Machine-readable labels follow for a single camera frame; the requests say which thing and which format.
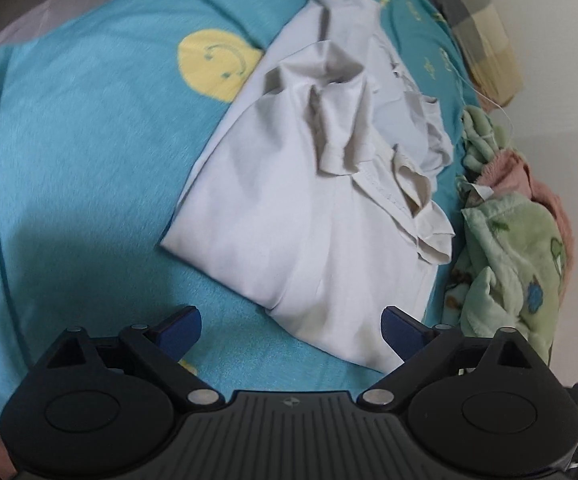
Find white t-shirt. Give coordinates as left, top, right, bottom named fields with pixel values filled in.
left=161, top=0, right=454, bottom=373

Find green fleece blanket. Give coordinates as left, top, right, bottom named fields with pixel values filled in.
left=442, top=106, right=567, bottom=361

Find pink fuzzy blanket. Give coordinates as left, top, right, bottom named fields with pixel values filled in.
left=476, top=148, right=574, bottom=286

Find checkered pillow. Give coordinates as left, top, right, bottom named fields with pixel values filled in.
left=429, top=0, right=524, bottom=110

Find white charging cable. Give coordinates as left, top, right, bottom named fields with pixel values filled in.
left=439, top=46, right=516, bottom=137

